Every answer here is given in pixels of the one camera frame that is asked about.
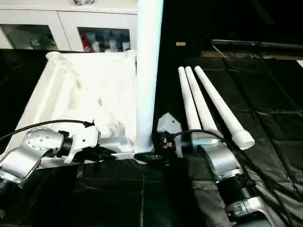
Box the white plastic table top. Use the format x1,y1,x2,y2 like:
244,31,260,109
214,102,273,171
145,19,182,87
14,50,154,170

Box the white plastic table leg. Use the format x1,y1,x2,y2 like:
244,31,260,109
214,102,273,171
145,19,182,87
133,0,164,164
194,66,255,150
185,66,218,132
177,67,202,131

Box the black work mat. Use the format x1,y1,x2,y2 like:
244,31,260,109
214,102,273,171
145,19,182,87
0,48,303,227

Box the red white package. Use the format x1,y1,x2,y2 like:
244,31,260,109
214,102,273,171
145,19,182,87
80,33,90,52

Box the dark blue black cabinet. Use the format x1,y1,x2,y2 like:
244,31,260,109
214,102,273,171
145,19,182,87
163,0,214,57

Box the white glass-door cabinet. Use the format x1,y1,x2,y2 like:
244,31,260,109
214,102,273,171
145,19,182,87
0,0,139,52

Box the black television screen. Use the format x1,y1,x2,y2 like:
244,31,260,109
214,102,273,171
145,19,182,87
212,0,303,50

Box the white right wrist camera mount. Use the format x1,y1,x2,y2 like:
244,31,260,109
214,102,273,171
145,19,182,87
157,113,184,158

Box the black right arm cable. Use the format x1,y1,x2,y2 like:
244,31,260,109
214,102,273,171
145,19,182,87
174,129,303,227

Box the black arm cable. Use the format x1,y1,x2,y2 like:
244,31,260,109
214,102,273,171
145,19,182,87
0,119,95,140
174,129,303,227

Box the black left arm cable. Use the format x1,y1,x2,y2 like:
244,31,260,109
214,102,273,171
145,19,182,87
0,119,95,140

